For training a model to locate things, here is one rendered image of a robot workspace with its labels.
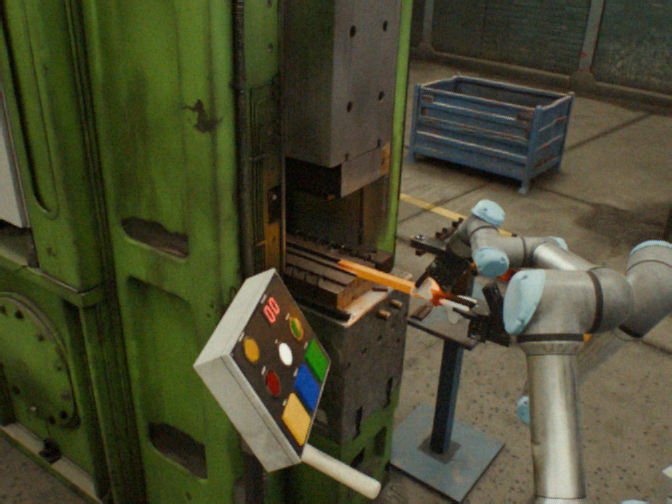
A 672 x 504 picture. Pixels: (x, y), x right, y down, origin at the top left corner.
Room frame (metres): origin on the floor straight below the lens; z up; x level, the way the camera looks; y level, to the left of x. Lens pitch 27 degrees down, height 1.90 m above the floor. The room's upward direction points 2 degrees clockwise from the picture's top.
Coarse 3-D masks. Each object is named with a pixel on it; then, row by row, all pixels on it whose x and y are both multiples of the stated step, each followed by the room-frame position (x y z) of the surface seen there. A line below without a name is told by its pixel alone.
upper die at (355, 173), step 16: (288, 160) 1.64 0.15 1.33; (352, 160) 1.59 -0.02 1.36; (368, 160) 1.65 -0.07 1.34; (288, 176) 1.64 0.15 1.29; (304, 176) 1.61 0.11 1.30; (320, 176) 1.59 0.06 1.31; (336, 176) 1.56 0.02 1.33; (352, 176) 1.59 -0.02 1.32; (368, 176) 1.66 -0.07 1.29; (336, 192) 1.56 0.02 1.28
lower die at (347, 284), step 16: (288, 240) 1.84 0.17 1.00; (288, 256) 1.74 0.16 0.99; (304, 256) 1.73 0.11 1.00; (336, 256) 1.75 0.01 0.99; (288, 272) 1.66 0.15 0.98; (304, 272) 1.66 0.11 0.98; (320, 272) 1.65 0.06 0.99; (336, 272) 1.65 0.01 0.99; (352, 272) 1.64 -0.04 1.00; (320, 288) 1.58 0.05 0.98; (336, 288) 1.58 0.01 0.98; (352, 288) 1.61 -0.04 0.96; (368, 288) 1.69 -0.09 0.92; (336, 304) 1.55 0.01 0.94
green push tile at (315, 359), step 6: (312, 342) 1.22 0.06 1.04; (312, 348) 1.20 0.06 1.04; (318, 348) 1.23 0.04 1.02; (306, 354) 1.17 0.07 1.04; (312, 354) 1.19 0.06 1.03; (318, 354) 1.21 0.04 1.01; (306, 360) 1.16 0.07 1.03; (312, 360) 1.17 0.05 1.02; (318, 360) 1.20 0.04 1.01; (324, 360) 1.22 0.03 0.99; (312, 366) 1.16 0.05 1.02; (318, 366) 1.18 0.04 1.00; (324, 366) 1.20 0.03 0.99; (318, 372) 1.17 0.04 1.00; (324, 372) 1.19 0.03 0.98; (318, 378) 1.16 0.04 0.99
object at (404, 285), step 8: (344, 264) 1.67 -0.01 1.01; (352, 264) 1.67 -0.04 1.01; (360, 272) 1.64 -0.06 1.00; (368, 272) 1.63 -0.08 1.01; (376, 272) 1.63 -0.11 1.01; (376, 280) 1.61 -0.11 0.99; (384, 280) 1.59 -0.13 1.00; (392, 280) 1.58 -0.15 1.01; (400, 280) 1.58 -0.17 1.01; (408, 280) 1.58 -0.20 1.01; (400, 288) 1.56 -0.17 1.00; (408, 288) 1.55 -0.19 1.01; (416, 296) 1.53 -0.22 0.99; (440, 296) 1.49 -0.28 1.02; (448, 296) 1.49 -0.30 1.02; (456, 296) 1.49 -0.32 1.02; (440, 304) 1.49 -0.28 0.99; (464, 304) 1.46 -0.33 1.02; (472, 304) 1.46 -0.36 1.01
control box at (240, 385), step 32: (256, 288) 1.20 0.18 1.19; (224, 320) 1.11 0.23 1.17; (256, 320) 1.09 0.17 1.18; (288, 320) 1.20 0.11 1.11; (224, 352) 0.96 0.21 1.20; (224, 384) 0.95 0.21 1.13; (256, 384) 0.96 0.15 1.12; (288, 384) 1.05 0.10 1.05; (320, 384) 1.16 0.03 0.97; (256, 416) 0.94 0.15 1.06; (256, 448) 0.94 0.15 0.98; (288, 448) 0.93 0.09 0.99
